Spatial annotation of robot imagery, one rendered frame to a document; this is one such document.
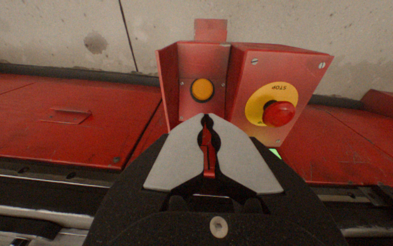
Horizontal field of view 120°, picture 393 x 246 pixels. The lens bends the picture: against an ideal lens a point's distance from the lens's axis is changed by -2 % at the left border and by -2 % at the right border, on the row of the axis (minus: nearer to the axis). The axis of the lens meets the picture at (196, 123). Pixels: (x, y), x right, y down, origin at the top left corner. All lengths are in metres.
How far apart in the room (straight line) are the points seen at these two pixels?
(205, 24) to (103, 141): 0.81
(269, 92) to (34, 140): 0.62
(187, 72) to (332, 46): 1.14
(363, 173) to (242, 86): 0.57
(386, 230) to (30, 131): 1.00
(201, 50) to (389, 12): 1.32
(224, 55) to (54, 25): 1.21
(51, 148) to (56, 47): 0.95
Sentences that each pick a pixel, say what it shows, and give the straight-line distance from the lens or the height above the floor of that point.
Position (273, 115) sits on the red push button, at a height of 0.81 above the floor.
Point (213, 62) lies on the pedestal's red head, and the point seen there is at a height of 0.70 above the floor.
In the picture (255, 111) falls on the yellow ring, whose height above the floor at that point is 0.78.
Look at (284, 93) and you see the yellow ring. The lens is 0.21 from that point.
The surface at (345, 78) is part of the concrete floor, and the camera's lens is 1.48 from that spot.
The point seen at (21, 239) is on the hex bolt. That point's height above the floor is 0.91.
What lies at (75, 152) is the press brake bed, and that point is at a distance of 0.48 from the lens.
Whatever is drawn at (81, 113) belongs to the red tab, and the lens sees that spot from 0.64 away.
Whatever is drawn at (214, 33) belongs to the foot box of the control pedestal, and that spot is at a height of 0.12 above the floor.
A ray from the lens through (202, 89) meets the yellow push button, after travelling 0.23.
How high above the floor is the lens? 0.94
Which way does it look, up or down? 53 degrees down
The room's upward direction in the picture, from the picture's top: 177 degrees counter-clockwise
